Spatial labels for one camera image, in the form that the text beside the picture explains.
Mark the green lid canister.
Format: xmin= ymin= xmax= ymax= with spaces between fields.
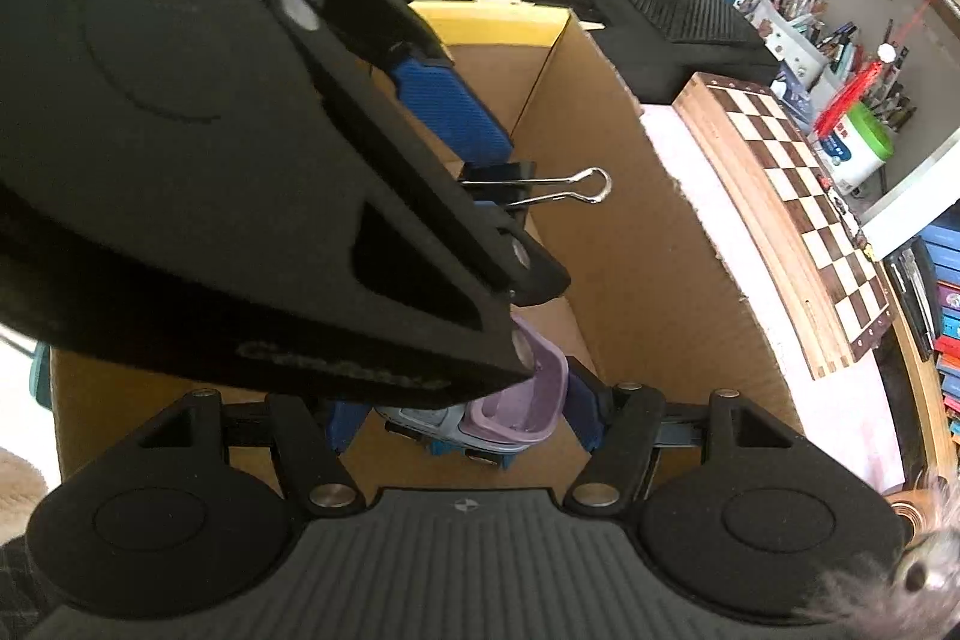
xmin=817 ymin=100 xmax=897 ymax=195

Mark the row of leaning blue books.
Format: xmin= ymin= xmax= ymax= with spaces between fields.
xmin=921 ymin=220 xmax=960 ymax=453

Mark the red tassel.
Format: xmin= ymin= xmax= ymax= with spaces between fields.
xmin=814 ymin=44 xmax=901 ymax=139

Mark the wooden chessboard box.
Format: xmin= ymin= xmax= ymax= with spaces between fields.
xmin=671 ymin=72 xmax=897 ymax=381

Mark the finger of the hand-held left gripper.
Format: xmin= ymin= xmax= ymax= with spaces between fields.
xmin=270 ymin=0 xmax=571 ymax=390
xmin=289 ymin=0 xmax=515 ymax=161

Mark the white pen holder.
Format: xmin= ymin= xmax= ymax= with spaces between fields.
xmin=752 ymin=0 xmax=860 ymax=86

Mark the black binder clip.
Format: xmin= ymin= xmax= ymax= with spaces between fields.
xmin=457 ymin=160 xmax=612 ymax=212

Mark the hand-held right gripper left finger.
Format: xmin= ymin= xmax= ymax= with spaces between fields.
xmin=82 ymin=390 xmax=368 ymax=515

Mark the yellow cardboard box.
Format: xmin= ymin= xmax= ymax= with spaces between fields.
xmin=49 ymin=1 xmax=807 ymax=506

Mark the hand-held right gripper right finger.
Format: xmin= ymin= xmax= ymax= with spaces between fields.
xmin=562 ymin=359 xmax=848 ymax=515

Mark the grey toy car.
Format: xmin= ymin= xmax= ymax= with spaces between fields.
xmin=375 ymin=310 xmax=571 ymax=470

